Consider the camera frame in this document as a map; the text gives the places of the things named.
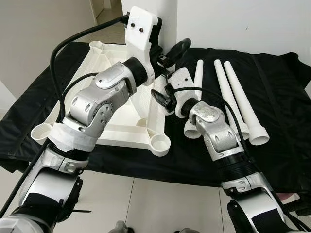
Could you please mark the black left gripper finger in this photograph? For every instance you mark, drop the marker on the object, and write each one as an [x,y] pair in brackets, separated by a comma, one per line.
[180,47]

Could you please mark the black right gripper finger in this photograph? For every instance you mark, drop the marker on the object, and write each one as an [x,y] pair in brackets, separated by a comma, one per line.
[161,99]

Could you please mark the white plastic table top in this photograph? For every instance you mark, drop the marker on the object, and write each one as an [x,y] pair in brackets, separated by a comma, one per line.
[121,131]

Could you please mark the black fabric table cover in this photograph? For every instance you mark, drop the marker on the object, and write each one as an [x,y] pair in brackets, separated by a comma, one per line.
[272,97]

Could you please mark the grey robot left leg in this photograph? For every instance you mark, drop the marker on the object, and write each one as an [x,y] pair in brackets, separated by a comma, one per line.
[119,227]

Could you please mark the black metal table leg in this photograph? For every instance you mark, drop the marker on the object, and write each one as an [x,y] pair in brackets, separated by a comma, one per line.
[299,206]

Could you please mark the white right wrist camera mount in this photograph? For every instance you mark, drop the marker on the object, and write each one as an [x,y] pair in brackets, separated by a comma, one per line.
[182,87]

